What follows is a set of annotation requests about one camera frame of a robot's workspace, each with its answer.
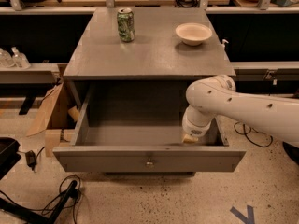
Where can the grey shelf rail left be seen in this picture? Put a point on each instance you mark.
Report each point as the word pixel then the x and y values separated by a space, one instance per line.
pixel 37 73

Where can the black cable floor left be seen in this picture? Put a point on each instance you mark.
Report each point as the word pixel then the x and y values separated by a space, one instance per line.
pixel 72 202

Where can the grey top drawer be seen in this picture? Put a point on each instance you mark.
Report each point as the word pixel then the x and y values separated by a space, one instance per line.
pixel 135 127

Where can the clear sanitizer bottle left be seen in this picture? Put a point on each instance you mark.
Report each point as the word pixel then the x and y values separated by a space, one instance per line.
pixel 6 59

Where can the small white pump bottle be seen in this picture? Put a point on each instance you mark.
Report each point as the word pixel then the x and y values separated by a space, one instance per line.
pixel 224 44

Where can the black bin at left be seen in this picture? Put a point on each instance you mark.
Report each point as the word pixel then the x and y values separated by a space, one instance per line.
pixel 9 155

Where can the black metal stand base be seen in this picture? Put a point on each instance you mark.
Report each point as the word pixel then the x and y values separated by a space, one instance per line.
pixel 46 215

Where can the white paper bowl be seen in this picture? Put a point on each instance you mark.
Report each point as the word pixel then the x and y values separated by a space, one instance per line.
pixel 193 34

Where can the grey wooden drawer cabinet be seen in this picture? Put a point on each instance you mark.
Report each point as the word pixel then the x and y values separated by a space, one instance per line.
pixel 156 54

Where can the black power adapter left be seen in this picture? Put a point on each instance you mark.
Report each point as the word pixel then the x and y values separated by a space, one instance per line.
pixel 30 159

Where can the brown cardboard box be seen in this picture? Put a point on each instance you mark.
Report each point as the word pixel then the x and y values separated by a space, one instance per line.
pixel 56 117

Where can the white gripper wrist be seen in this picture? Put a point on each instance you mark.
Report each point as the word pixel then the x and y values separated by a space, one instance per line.
pixel 195 129

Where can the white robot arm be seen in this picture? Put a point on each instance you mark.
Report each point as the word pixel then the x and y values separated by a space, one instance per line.
pixel 213 96

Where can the green soda can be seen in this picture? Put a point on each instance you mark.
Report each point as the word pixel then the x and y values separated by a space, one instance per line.
pixel 126 27

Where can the clear sanitizer bottle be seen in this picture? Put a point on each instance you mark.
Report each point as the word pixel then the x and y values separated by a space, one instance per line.
pixel 6 59
pixel 20 59

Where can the clear sanitizer bottle right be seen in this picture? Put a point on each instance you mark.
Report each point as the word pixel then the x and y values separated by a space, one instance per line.
pixel 20 59

